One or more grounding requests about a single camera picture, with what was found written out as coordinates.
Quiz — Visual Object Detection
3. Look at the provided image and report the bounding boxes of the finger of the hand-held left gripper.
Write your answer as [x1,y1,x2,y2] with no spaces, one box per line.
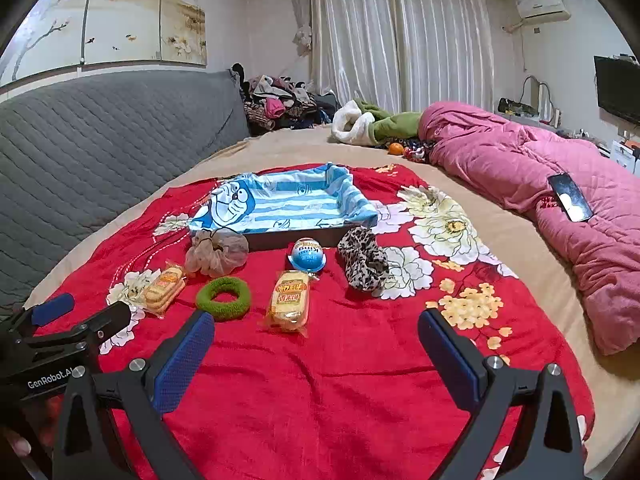
[0,292,76,348]
[17,301,132,361]

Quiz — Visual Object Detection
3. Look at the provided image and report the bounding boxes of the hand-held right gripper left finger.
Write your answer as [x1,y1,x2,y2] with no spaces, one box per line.
[52,310,216,480]

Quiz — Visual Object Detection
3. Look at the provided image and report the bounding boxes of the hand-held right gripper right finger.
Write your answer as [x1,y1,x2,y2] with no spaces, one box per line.
[417,308,586,480]

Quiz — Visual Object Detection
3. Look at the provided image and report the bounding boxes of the small sandwich cake packet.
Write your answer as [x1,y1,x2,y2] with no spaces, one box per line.
[127,260,187,318]

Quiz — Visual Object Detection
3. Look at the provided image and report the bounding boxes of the green fuzzy scrunchie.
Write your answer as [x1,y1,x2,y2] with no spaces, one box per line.
[195,276,252,322]

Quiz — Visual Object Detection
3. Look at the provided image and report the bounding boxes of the beige mesh scrunchie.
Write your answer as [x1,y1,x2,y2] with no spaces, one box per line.
[184,226,250,279]

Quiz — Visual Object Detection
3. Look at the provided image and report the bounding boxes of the orange label bread packet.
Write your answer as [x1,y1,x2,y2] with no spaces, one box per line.
[258,269,312,337]

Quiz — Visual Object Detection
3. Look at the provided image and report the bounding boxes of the leopard print scrunchie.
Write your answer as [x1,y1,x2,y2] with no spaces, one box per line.
[336,226,390,293]

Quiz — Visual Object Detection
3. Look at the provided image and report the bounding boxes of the brown tray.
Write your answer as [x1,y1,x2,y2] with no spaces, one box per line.
[244,225,378,252]

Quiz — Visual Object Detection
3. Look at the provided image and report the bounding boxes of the blue egg toy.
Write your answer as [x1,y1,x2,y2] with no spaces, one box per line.
[287,237,327,276]

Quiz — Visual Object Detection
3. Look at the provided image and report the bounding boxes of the person's left hand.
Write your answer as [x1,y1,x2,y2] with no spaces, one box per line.
[0,425,33,458]

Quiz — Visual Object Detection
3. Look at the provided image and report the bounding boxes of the red floral blanket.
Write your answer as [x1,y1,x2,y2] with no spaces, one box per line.
[22,162,596,480]

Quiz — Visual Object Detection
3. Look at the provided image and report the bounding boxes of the grey quilted headboard cover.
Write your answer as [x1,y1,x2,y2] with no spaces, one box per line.
[0,69,251,321]

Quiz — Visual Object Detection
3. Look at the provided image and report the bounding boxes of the black smartphone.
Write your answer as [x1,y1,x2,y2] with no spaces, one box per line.
[547,172,594,223]

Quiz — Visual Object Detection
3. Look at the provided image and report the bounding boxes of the pink quilt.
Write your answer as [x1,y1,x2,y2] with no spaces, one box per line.
[417,101,640,356]

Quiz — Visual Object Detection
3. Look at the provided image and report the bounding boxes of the colourful snack wrappers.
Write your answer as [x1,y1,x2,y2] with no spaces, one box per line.
[402,140,435,163]

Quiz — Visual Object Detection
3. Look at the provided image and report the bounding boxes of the green white fleece garment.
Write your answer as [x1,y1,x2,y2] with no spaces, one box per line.
[331,99,426,147]

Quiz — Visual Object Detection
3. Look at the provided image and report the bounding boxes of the grey vanity table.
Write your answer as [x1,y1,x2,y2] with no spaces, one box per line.
[495,110,613,156]

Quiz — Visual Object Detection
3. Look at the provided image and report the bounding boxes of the dark patterned bag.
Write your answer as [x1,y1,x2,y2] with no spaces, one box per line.
[499,97,539,116]

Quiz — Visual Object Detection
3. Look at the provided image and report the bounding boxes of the arched vanity mirror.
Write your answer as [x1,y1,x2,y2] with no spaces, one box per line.
[520,75,551,118]

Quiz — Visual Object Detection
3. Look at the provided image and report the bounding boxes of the pile of clothes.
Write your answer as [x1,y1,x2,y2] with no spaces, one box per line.
[231,62,337,137]

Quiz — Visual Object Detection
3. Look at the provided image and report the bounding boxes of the black television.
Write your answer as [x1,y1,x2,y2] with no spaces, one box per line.
[593,55,640,126]

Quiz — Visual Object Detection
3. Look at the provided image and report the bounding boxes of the white curtains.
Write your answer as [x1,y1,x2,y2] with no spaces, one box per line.
[289,0,496,113]

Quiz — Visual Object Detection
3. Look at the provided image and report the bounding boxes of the curtain tieback flower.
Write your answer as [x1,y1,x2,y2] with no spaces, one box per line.
[292,22,313,56]

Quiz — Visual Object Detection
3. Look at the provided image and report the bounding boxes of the white air conditioner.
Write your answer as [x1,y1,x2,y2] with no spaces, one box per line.
[515,0,572,23]

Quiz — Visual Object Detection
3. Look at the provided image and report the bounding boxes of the floral wall painting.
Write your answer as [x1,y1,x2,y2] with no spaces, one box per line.
[0,0,208,88]

